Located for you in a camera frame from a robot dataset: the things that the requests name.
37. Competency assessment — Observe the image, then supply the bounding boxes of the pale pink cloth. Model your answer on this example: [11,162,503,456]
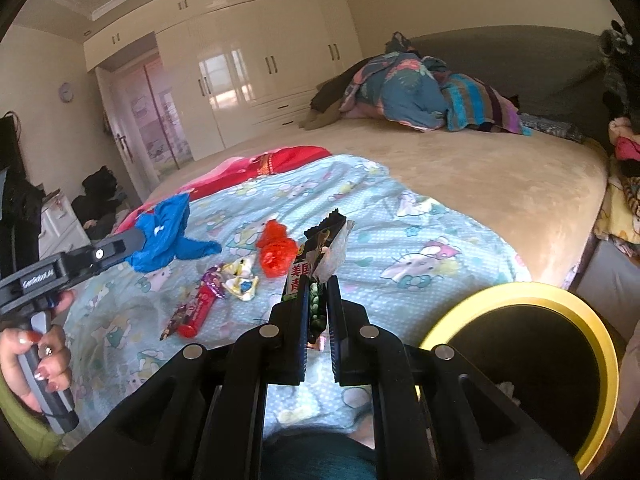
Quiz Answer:
[615,320,640,431]

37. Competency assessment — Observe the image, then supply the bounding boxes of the pile of clothes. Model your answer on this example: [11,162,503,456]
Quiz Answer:
[597,20,640,181]

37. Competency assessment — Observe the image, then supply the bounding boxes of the grey bedside bench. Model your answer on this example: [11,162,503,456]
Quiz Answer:
[570,240,640,341]

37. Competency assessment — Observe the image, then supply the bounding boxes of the pink cartoon sliding door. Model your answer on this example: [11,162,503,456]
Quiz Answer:
[112,57,193,178]

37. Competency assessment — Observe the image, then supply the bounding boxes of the striped blanket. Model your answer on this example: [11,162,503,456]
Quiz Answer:
[440,72,533,137]

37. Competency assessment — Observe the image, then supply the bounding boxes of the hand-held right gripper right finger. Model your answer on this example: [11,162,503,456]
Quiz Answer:
[325,276,581,480]

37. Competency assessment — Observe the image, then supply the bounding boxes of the red candy tube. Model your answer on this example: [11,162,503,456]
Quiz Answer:
[159,264,228,342]

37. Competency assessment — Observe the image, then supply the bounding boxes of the white yellow wrapper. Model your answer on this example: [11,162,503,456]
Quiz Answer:
[220,257,260,302]

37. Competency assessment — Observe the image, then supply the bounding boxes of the black television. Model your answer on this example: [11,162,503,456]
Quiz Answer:
[0,112,26,181]

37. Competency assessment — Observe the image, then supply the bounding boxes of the grey headboard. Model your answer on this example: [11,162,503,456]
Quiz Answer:
[400,25,626,146]

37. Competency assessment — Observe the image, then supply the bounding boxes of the white drawer cabinet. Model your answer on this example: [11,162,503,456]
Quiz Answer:
[37,190,93,261]

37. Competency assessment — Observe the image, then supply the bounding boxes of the olive brown cloth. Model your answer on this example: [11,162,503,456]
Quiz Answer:
[299,72,371,131]

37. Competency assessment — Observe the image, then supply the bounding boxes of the blue floral quilt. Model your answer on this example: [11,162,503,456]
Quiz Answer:
[340,31,451,133]

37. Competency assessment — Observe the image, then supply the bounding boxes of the yellow rimmed black bin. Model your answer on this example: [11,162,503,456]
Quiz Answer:
[417,282,621,471]

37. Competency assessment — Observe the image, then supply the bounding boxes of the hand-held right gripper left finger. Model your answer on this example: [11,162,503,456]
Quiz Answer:
[55,287,311,480]

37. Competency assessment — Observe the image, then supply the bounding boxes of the red plastic bag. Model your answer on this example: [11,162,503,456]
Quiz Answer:
[256,219,297,279]

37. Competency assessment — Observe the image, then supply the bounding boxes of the yellow cartoon sheet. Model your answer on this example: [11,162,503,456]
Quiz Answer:
[592,157,640,258]

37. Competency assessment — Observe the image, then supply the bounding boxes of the person's left forearm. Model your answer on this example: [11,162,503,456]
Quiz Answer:
[0,375,63,466]

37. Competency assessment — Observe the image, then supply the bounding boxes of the person's left hand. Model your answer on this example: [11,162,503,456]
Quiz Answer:
[0,290,76,413]

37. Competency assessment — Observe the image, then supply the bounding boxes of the green pea snack packet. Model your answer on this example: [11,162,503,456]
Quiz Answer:
[282,210,356,346]

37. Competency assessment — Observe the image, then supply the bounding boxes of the dark patterned cloth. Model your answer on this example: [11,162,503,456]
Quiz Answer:
[517,114,586,143]

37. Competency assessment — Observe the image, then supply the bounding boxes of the cream wardrobe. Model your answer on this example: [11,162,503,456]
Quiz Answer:
[82,0,363,150]

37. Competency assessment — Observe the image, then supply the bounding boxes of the white room door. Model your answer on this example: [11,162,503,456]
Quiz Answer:
[95,62,151,201]

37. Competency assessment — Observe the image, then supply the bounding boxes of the blue cartoon print blanket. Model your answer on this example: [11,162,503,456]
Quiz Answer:
[45,155,533,441]

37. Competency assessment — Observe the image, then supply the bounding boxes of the blue plastic bag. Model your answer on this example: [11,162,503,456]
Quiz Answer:
[125,192,223,273]

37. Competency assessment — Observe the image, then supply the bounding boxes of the red blanket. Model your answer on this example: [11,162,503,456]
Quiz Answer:
[115,146,333,233]

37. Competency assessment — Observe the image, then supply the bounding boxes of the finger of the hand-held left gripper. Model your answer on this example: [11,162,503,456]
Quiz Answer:
[90,230,148,268]

